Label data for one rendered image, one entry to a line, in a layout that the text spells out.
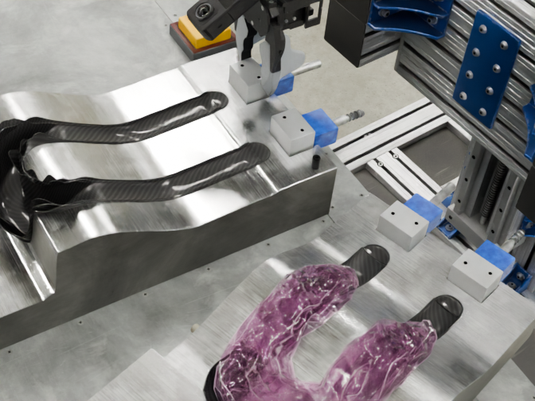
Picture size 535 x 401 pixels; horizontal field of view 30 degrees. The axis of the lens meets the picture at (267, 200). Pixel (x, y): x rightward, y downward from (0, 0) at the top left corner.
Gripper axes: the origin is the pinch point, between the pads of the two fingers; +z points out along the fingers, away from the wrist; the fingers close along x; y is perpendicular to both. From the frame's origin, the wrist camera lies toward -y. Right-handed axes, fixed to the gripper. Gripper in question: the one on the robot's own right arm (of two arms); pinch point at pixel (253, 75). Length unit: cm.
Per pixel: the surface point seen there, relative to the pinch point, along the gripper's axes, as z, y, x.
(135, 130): 3.2, -17.2, 0.4
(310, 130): -0.7, 0.7, -13.0
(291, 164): 2.0, -2.9, -14.7
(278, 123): -0.6, -2.3, -10.0
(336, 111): 91, 70, 65
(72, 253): -1.1, -33.5, -17.8
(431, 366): 2.3, -5.1, -47.0
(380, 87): 91, 86, 68
